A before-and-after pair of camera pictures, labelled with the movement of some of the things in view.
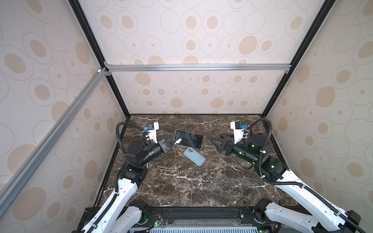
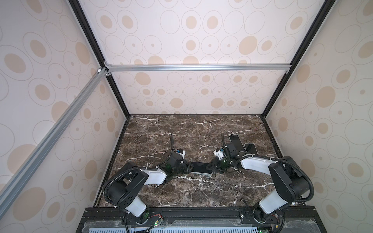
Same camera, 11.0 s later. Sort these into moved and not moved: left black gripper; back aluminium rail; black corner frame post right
Moved: left black gripper
Not moved: back aluminium rail; black corner frame post right
